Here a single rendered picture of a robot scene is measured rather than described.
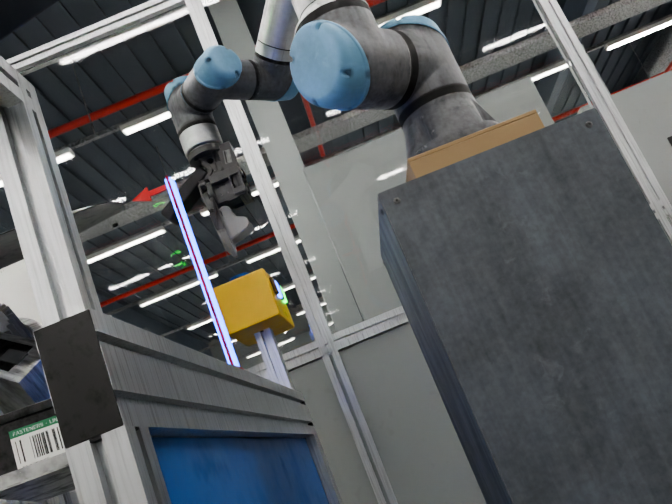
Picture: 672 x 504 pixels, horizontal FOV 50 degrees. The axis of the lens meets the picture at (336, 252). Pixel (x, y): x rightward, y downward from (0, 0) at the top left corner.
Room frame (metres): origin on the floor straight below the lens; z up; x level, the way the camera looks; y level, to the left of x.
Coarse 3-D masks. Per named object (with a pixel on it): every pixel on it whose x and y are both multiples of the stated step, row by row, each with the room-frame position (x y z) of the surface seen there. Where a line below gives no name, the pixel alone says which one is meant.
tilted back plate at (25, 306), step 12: (12, 264) 1.42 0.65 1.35; (24, 264) 1.41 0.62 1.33; (0, 276) 1.40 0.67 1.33; (12, 276) 1.39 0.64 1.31; (24, 276) 1.38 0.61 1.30; (0, 288) 1.37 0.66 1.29; (12, 288) 1.36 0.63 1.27; (24, 288) 1.34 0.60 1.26; (0, 300) 1.34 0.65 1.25; (12, 300) 1.33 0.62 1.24; (24, 300) 1.31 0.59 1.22; (24, 312) 1.29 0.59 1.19; (36, 312) 1.27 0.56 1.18
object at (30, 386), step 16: (0, 336) 1.01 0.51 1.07; (16, 336) 1.00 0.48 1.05; (0, 352) 0.98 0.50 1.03; (16, 352) 0.97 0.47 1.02; (32, 352) 0.96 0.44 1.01; (0, 368) 0.96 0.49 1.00; (16, 368) 0.95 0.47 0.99; (32, 368) 0.94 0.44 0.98; (0, 384) 0.97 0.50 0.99; (16, 384) 0.94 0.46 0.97; (32, 384) 0.95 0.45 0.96; (0, 400) 1.03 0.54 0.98; (16, 400) 0.99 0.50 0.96; (32, 400) 0.96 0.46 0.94
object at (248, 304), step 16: (256, 272) 1.21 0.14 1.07; (224, 288) 1.21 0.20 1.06; (240, 288) 1.21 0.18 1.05; (256, 288) 1.21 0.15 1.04; (272, 288) 1.23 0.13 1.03; (224, 304) 1.21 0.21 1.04; (240, 304) 1.21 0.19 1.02; (256, 304) 1.21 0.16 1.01; (272, 304) 1.21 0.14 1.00; (224, 320) 1.21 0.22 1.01; (240, 320) 1.21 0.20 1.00; (256, 320) 1.21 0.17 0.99; (272, 320) 1.23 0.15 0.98; (288, 320) 1.30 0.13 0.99; (240, 336) 1.25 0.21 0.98
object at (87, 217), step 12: (96, 204) 0.93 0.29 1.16; (108, 204) 0.98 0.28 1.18; (120, 204) 1.03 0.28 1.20; (84, 216) 0.99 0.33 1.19; (96, 216) 1.03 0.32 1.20; (108, 216) 1.07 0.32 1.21; (84, 228) 1.06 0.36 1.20; (0, 240) 0.94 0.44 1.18; (12, 240) 0.97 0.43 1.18; (0, 252) 1.00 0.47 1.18; (12, 252) 1.01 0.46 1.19; (0, 264) 1.03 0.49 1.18
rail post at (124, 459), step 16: (112, 432) 0.45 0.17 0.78; (128, 432) 0.45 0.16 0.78; (144, 432) 0.48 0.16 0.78; (80, 448) 0.45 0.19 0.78; (96, 448) 0.45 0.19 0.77; (112, 448) 0.45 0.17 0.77; (128, 448) 0.45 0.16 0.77; (144, 448) 0.47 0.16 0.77; (80, 464) 0.45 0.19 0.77; (96, 464) 0.45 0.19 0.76; (112, 464) 0.45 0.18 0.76; (128, 464) 0.45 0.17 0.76; (144, 464) 0.46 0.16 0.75; (80, 480) 0.45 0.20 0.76; (96, 480) 0.45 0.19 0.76; (112, 480) 0.45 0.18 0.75; (128, 480) 0.45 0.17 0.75; (144, 480) 0.45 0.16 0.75; (160, 480) 0.48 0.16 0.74; (80, 496) 0.45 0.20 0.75; (96, 496) 0.45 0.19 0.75; (112, 496) 0.45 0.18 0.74; (128, 496) 0.45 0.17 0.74; (144, 496) 0.45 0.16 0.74; (160, 496) 0.47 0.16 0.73
